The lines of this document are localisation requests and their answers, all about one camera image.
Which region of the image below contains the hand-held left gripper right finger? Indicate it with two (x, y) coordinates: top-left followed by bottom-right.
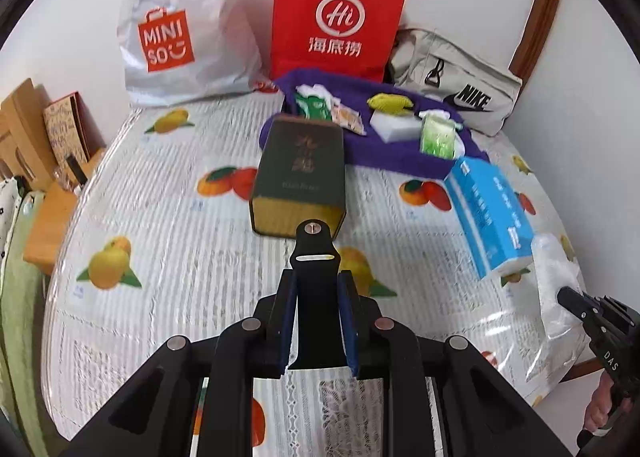
(336, 269), (574, 457)

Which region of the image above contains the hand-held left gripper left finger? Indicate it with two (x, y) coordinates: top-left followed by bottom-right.
(65, 268), (301, 457)

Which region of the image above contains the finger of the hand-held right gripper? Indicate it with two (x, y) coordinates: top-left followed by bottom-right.
(556, 285), (601, 326)

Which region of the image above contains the clear plastic bag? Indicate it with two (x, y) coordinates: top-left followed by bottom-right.
(530, 232), (594, 384)

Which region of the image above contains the black watch strap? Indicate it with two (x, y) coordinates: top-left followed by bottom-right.
(287, 219), (342, 371)

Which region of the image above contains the blue tissue pack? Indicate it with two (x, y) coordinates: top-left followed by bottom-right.
(444, 155), (535, 282)

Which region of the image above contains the white sponge block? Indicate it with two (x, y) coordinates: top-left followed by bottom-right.
(371, 109), (426, 143)

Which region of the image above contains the orange snack sachet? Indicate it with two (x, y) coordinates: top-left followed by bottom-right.
(332, 106), (365, 136)

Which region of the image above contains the green wet wipes packet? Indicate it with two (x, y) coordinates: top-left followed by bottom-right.
(419, 116), (460, 159)

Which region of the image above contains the dark green sachet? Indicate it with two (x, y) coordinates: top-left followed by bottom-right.
(295, 93), (334, 124)

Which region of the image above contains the yellow green cloth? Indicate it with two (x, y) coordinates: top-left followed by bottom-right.
(367, 93), (415, 114)

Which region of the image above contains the small white cloth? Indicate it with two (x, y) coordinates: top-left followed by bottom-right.
(296, 83), (334, 103)

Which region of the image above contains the person's right hand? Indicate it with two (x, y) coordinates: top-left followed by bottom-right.
(584, 378), (615, 431)

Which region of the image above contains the fruit-print tablecloth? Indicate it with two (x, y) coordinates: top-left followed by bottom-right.
(42, 82), (587, 457)

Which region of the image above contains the dark green tea box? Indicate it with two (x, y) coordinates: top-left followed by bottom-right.
(249, 117), (348, 240)

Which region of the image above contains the grey waist bag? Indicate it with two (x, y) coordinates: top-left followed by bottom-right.
(387, 28), (524, 138)

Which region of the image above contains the light green blanket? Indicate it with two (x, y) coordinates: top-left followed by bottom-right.
(0, 189), (67, 444)

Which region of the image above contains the patterned brown box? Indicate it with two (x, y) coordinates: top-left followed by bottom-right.
(42, 92), (94, 174)

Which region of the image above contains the white dotted pillow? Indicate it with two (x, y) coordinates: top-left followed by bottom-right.
(0, 177), (27, 259)

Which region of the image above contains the red paper bag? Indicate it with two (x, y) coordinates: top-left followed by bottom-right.
(270, 0), (412, 84)

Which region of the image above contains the white plastic shopping bag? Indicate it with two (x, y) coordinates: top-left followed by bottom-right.
(116, 0), (266, 108)

